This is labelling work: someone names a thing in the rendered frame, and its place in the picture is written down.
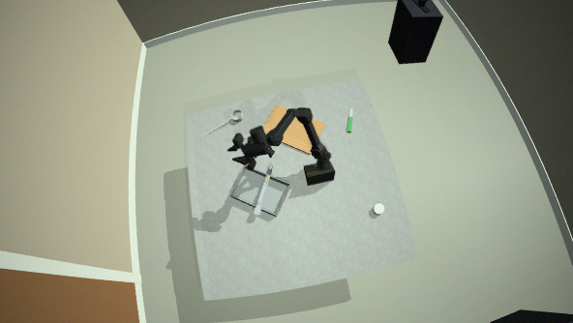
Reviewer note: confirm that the green and white stick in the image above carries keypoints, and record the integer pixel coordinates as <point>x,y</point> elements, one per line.
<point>350,120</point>

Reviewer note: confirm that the white short cylinder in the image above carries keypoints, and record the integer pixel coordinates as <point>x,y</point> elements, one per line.
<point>378,209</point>

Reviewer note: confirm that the light brown wooden board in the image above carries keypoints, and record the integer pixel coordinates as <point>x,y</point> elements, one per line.
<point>295,135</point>

